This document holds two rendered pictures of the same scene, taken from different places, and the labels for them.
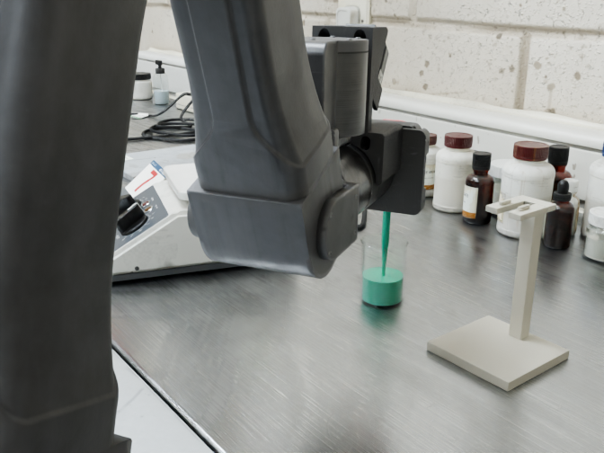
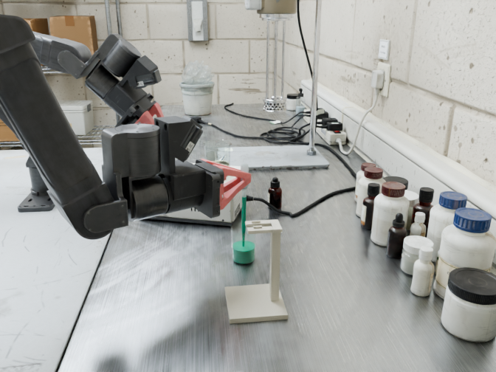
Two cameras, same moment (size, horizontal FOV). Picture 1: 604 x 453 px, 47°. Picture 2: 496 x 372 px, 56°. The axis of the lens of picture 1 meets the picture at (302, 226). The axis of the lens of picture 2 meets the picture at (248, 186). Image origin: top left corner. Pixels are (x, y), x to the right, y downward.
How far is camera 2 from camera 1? 46 cm
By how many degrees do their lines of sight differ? 29
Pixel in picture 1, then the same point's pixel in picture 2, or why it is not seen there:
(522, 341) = (271, 302)
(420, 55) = (407, 108)
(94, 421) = not seen: outside the picture
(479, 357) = (236, 302)
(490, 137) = (419, 173)
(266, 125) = (44, 173)
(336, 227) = (97, 218)
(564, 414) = (238, 344)
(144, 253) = not seen: hidden behind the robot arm
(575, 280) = (368, 279)
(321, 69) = (111, 146)
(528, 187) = (382, 212)
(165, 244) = not seen: hidden behind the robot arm
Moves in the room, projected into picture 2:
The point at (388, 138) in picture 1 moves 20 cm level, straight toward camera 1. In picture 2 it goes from (181, 178) to (42, 228)
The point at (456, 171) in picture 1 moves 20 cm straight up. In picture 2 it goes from (364, 192) to (374, 91)
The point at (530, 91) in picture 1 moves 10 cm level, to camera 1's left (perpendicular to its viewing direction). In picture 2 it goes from (451, 145) to (401, 139)
